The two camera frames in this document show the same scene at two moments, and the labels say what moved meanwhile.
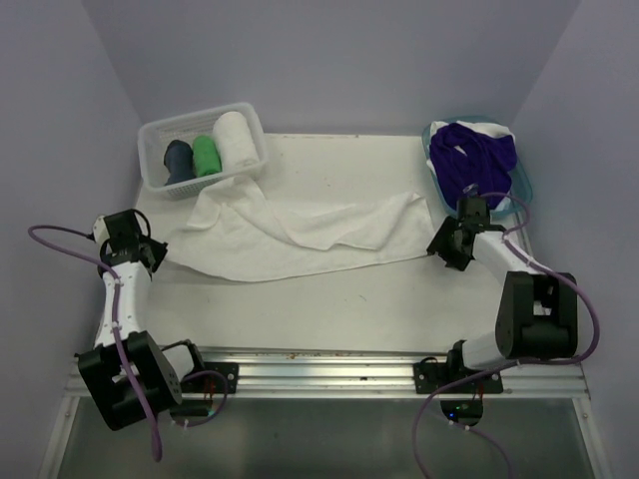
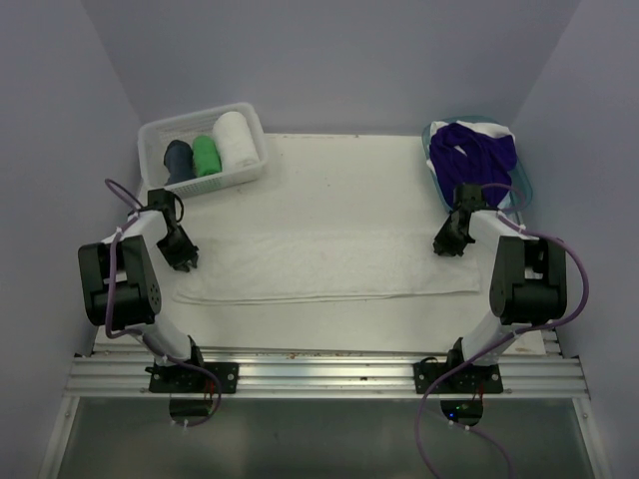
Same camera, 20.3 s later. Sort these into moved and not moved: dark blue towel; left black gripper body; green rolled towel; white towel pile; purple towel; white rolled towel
Moved: left black gripper body; white towel pile
Not moved: purple towel; dark blue towel; white rolled towel; green rolled towel
